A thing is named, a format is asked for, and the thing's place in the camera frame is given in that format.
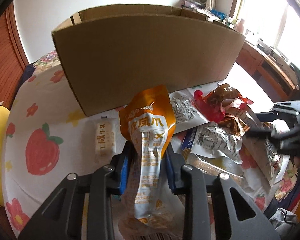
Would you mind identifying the silver tray snack packet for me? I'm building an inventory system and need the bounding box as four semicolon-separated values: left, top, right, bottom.
243;107;289;186

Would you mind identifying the orange white chicken-feet packet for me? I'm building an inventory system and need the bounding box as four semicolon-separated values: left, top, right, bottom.
119;85;175;229

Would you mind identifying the white blue-top snack pouch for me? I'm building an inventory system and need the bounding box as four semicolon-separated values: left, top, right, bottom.
181;123;243;164

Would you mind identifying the white red-label snack pouch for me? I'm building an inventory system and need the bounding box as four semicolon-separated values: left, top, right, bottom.
169;91;209;134

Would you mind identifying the pink orange snack packet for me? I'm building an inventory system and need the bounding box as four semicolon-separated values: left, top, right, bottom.
193;83;254;123

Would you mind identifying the small cream candy packet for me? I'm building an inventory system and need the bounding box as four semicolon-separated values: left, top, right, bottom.
95;118;116;158

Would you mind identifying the brown seed bar packet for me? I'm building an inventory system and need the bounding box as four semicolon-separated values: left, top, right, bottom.
186;153;246;187

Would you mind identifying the brown gold snack packet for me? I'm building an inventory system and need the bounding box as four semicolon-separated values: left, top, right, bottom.
218;115;250;139

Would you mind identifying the wooden cabinet under window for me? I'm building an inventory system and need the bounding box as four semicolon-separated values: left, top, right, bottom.
236;42;295;102

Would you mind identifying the floral strawberry bed sheet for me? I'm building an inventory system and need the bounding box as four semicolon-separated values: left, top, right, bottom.
1;64;299;235

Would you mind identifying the pink bottle on cabinet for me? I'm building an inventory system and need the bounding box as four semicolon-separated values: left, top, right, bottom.
236;19;245;34

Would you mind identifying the brown cardboard box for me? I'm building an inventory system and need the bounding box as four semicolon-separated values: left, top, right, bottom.
51;4;245;116

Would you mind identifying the brown wooden wardrobe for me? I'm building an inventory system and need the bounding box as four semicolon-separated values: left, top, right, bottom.
0;3;29;109

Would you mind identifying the window with wooden frame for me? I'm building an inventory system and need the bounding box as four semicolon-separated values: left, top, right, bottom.
237;0;300;68

